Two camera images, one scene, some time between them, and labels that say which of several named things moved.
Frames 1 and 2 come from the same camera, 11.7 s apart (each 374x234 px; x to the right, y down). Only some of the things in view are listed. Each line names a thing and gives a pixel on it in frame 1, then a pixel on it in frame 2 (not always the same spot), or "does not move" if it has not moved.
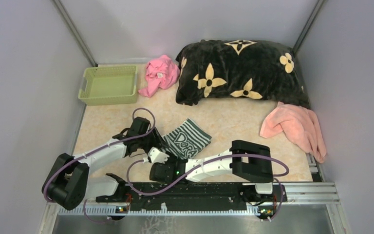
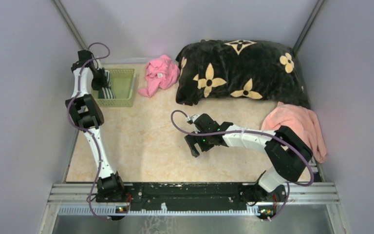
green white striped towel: x=186 y=141 -> x=106 y=91
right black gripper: x=169 y=160 -> x=193 y=140
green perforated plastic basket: x=109 y=85 does not move
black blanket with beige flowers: x=245 y=70 does not move
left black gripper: x=158 y=141 -> x=102 y=83
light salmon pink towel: x=300 y=124 does not move
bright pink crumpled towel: x=162 y=72 does not move
